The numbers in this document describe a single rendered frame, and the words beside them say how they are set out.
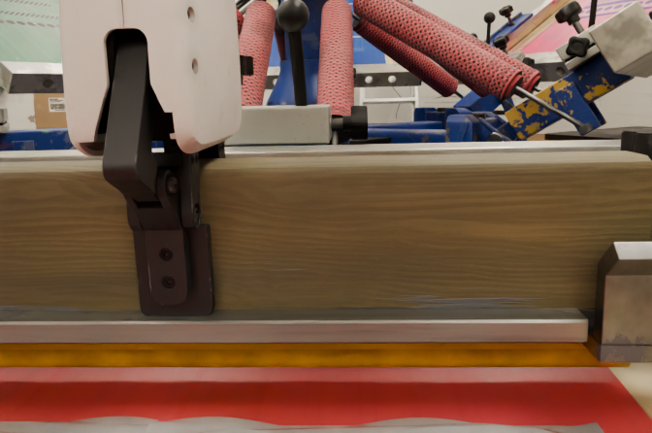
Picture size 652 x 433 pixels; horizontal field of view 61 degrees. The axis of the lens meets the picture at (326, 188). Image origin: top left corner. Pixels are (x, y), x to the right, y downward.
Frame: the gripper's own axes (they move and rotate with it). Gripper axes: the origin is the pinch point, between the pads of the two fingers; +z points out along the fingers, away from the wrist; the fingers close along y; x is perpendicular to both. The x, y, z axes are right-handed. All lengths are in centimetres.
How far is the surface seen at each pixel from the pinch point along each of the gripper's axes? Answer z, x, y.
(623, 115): 17, 199, -375
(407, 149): -2.3, 12.3, -21.8
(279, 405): 6.1, 4.3, 2.6
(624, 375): 6.2, 20.3, -0.1
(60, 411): 6.0, -5.2, 3.1
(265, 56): -12, -5, -57
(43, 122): 10, -216, -366
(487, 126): -1, 29, -62
